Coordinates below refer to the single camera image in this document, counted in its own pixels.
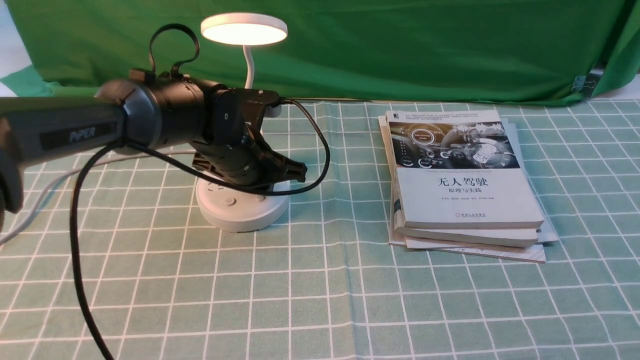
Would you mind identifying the top book with car cover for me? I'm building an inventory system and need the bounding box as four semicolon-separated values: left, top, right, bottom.
385;110;544;230

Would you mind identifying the white desk lamp with sockets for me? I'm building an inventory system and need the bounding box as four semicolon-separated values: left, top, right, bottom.
194;13;290;233

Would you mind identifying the bottom thin book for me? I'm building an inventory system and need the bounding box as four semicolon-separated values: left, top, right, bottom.
377;115;559;264

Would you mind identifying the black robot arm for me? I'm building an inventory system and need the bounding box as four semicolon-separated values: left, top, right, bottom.
0;70;307;214

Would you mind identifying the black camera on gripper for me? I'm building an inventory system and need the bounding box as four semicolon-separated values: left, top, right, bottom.
209;88;281;147

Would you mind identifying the white lamp power cable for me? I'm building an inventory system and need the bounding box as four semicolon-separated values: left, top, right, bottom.
0;150;197;246

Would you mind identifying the black camera cable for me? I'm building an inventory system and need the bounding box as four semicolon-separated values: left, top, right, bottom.
69;98;331;360

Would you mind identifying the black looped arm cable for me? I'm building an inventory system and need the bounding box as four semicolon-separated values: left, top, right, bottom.
148;23;201;81

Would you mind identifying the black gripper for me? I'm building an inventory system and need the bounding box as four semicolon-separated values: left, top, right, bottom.
191;131;307;189

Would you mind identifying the green backdrop cloth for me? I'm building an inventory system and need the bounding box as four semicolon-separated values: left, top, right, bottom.
6;0;639;105

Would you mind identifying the green checkered tablecloth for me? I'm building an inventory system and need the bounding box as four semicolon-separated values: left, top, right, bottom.
0;100;640;360

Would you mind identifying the metal binder clip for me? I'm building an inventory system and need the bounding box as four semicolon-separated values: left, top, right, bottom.
571;68;604;99

